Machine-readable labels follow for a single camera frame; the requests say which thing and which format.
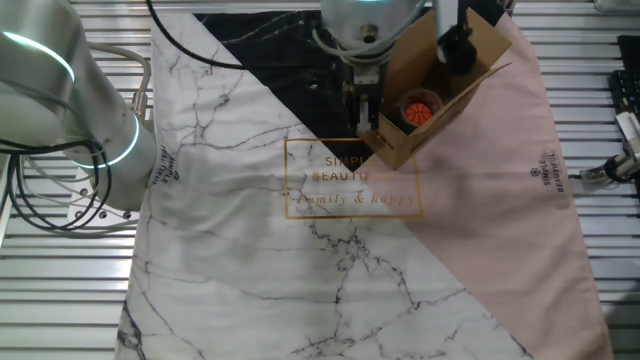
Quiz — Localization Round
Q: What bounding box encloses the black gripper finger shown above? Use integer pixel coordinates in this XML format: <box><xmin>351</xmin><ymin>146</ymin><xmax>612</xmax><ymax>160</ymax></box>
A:
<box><xmin>360</xmin><ymin>95</ymin><xmax>383</xmax><ymax>136</ymax></box>
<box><xmin>348</xmin><ymin>99</ymin><xmax>362</xmax><ymax>136</ymax></box>

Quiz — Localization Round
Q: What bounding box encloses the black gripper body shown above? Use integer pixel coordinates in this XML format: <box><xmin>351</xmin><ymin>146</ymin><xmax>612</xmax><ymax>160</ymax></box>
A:
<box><xmin>341</xmin><ymin>60</ymin><xmax>390</xmax><ymax>104</ymax></box>

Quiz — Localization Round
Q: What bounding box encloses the brown cardboard box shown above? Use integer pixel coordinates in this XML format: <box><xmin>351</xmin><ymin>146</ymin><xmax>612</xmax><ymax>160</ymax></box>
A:
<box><xmin>357</xmin><ymin>6</ymin><xmax>514</xmax><ymax>172</ymax></box>

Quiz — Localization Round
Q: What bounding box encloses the small orange basketball toy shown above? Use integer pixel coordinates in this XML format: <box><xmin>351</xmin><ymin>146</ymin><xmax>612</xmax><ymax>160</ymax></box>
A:
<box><xmin>404</xmin><ymin>102</ymin><xmax>434</xmax><ymax>127</ymax></box>

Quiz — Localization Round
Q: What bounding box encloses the marble pink black tablecloth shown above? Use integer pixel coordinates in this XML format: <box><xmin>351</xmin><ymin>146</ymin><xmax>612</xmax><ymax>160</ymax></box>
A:
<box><xmin>114</xmin><ymin>7</ymin><xmax>614</xmax><ymax>360</ymax></box>

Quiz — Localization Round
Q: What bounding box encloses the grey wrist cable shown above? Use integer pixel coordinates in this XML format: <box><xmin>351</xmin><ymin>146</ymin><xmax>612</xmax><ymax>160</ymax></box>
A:
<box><xmin>311</xmin><ymin>0</ymin><xmax>426</xmax><ymax>67</ymax></box>

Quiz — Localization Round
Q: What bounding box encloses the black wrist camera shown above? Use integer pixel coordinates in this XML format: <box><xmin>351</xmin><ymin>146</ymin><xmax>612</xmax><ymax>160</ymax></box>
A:
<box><xmin>438</xmin><ymin>23</ymin><xmax>479</xmax><ymax>77</ymax></box>

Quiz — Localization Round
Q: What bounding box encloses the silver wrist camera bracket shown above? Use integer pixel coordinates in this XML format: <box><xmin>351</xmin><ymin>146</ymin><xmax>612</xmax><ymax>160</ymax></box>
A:
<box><xmin>432</xmin><ymin>0</ymin><xmax>462</xmax><ymax>51</ymax></box>

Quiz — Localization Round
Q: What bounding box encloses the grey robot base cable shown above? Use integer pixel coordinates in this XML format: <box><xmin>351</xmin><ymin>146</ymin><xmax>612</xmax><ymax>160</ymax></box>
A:
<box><xmin>85</xmin><ymin>41</ymin><xmax>153</xmax><ymax>122</ymax></box>

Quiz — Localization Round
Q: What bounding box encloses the small camera on mount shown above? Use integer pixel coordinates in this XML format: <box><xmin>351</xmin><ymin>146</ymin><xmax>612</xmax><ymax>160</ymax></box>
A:
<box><xmin>567</xmin><ymin>152</ymin><xmax>640</xmax><ymax>185</ymax></box>

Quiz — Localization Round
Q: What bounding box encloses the silver ribbed camera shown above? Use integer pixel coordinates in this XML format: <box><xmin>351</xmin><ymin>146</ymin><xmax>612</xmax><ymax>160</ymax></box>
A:
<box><xmin>613</xmin><ymin>110</ymin><xmax>640</xmax><ymax>159</ymax></box>

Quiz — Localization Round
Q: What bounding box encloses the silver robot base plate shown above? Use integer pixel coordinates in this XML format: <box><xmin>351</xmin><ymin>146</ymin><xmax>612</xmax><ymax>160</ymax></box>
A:
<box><xmin>66</xmin><ymin>167</ymin><xmax>141</xmax><ymax>224</ymax></box>

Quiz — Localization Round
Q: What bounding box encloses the black base cable bundle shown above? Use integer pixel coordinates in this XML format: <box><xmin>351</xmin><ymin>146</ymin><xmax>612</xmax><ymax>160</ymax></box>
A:
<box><xmin>0</xmin><ymin>134</ymin><xmax>116</xmax><ymax>232</ymax></box>

